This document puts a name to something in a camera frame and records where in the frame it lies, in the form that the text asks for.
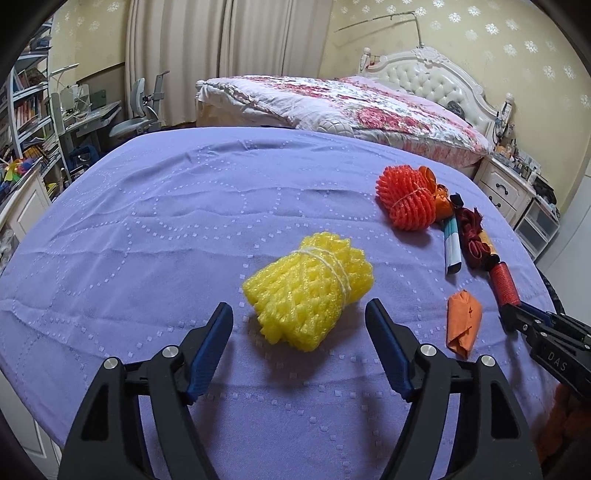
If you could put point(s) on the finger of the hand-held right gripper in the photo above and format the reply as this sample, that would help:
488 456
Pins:
538 311
515 318

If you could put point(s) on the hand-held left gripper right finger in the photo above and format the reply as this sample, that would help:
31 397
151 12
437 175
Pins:
390 350

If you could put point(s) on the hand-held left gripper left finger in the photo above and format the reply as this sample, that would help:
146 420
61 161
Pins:
210 350

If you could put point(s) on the red thread spool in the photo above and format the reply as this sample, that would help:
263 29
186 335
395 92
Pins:
503 281

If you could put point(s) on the orange paper packet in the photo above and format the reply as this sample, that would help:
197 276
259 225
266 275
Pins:
464 327

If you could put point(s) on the yellow foam net bundle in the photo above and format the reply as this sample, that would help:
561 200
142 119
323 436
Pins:
304 290

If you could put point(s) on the red foam net bundle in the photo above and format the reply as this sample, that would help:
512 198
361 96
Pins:
406 198

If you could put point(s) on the person's right forearm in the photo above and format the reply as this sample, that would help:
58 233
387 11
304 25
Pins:
570 415

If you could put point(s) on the clear plastic drawer unit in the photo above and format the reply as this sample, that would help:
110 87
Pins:
538 228

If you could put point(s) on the dark red ribbon bundle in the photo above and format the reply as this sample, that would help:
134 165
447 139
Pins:
473 235

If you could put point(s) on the purple tablecloth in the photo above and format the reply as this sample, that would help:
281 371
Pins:
161 240

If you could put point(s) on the black cloth pile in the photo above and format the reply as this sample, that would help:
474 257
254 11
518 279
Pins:
545 189

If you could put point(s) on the white nightstand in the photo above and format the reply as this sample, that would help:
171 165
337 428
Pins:
501 189

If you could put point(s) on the orange crumpled plastic wrapper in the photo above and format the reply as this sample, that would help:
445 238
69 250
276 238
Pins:
442 201

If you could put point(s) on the bottles and clutter on nightstand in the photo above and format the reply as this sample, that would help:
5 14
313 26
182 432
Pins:
512 152

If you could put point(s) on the dark cloth on bed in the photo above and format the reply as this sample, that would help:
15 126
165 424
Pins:
457 108

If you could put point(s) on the white low cabinet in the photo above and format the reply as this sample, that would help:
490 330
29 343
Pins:
23 203

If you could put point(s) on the grey office chair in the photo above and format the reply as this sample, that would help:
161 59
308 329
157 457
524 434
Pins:
138 122

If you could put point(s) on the white bed with tufted headboard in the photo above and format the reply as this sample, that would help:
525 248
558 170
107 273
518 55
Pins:
438 81

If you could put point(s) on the pink floral quilt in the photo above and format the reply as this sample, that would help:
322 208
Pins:
323 104

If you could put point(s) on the grey study desk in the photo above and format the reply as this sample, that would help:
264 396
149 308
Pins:
90 117

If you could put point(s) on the beige curtains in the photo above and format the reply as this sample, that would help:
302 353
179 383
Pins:
221 55

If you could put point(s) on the white bookshelf with books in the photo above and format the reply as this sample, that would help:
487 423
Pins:
30 110

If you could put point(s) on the white desk lamp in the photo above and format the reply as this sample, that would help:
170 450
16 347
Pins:
62 74

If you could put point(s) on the metal canopy rod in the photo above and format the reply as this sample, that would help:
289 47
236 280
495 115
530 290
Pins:
392 18

